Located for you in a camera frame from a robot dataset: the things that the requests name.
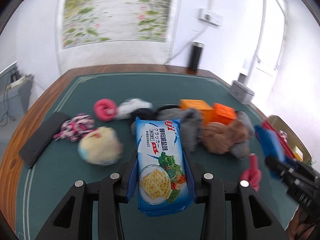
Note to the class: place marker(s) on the grey knitted sock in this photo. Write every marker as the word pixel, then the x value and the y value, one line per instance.
pixel 242 145
pixel 190 127

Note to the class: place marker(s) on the black fuzzy sock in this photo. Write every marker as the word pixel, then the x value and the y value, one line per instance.
pixel 143 112

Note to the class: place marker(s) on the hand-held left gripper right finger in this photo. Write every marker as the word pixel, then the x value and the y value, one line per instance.
pixel 191 181

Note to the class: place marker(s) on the green table mat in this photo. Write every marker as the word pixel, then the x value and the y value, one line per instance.
pixel 82 92

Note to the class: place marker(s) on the orange soft toy cube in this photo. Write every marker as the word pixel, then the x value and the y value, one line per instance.
pixel 224 113

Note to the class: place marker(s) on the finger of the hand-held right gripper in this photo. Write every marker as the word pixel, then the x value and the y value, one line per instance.
pixel 281 168

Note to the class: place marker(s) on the blue soda biscuit packet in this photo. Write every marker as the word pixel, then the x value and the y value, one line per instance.
pixel 160 160

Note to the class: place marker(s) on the white power strip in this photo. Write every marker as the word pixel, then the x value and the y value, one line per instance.
pixel 16 81

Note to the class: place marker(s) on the pale yellow plush toy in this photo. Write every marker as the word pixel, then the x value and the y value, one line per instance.
pixel 100 148

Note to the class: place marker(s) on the blue snack packet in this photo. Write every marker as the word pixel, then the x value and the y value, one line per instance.
pixel 270 142

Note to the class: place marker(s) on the pink floral cloth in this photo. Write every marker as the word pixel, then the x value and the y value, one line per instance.
pixel 75 127

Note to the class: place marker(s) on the grey metal tin box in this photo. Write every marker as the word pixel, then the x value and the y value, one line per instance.
pixel 242 91

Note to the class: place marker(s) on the red storage basket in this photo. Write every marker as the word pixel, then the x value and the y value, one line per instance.
pixel 287 140

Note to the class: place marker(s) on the black flat case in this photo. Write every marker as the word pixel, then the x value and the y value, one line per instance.
pixel 42 140

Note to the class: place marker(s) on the black thermos flask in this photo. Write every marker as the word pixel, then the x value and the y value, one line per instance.
pixel 195 55

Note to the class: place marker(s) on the brown knitted sock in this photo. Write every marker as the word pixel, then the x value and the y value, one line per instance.
pixel 225 136

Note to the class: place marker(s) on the lotus painting wall scroll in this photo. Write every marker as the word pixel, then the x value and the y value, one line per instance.
pixel 117 12

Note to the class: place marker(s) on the white wall socket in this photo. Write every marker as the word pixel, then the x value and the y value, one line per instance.
pixel 210 17

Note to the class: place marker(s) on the person's right hand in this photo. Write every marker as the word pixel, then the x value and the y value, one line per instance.
pixel 298 226

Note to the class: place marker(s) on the yellow-orange soft toy cube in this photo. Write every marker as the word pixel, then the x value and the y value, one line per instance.
pixel 196 106

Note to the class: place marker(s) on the white crumpled plastic bag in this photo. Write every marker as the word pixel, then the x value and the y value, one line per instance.
pixel 131 106

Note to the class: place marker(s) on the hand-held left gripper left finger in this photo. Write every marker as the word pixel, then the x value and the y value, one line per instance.
pixel 131 181

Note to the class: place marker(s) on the pink foam twist stick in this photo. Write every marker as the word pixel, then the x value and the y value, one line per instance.
pixel 252 175

